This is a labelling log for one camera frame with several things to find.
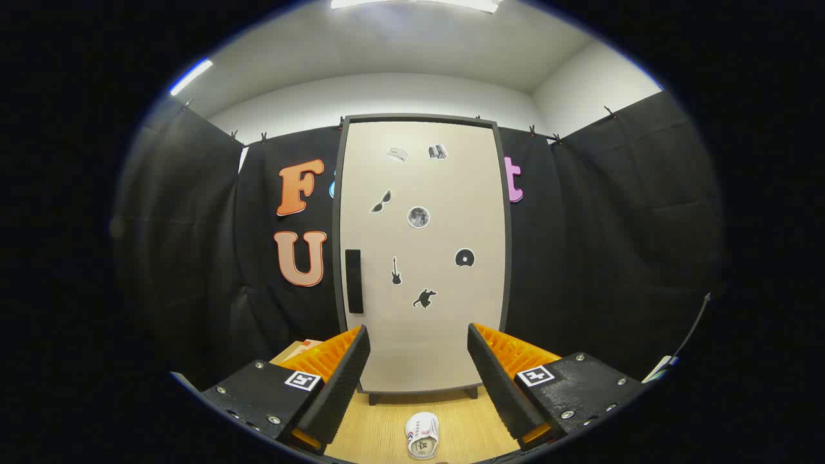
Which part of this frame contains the dark grey shoe cabinet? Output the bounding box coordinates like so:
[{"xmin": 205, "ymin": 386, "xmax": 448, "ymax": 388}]
[{"xmin": 332, "ymin": 114, "xmax": 514, "ymax": 406}]

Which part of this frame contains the beige orange cover book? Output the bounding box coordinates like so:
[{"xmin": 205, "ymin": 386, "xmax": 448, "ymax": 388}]
[{"xmin": 282, "ymin": 338, "xmax": 324, "ymax": 363}]

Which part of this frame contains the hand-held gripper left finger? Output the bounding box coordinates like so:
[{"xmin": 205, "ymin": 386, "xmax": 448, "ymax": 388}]
[{"xmin": 201, "ymin": 324, "xmax": 372, "ymax": 455}]

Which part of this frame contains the black door handle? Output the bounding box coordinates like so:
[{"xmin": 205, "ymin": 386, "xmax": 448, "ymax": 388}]
[{"xmin": 345, "ymin": 249, "xmax": 365, "ymax": 314}]

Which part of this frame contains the black backdrop cloth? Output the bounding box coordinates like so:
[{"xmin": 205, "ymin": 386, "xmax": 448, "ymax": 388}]
[{"xmin": 113, "ymin": 90, "xmax": 726, "ymax": 387}]

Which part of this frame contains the white shoe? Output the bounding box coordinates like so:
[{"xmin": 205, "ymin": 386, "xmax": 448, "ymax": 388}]
[{"xmin": 405, "ymin": 412, "xmax": 440, "ymax": 459}]

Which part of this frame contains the long ceiling light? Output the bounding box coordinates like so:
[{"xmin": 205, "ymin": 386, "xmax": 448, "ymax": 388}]
[{"xmin": 170, "ymin": 59, "xmax": 213, "ymax": 97}]

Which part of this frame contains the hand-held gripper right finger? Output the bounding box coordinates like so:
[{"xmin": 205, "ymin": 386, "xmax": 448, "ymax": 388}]
[{"xmin": 467, "ymin": 322, "xmax": 646, "ymax": 452}]

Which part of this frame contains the wide ceiling light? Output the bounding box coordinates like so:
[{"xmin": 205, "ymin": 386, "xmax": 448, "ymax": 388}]
[{"xmin": 331, "ymin": 0, "xmax": 501, "ymax": 14}]

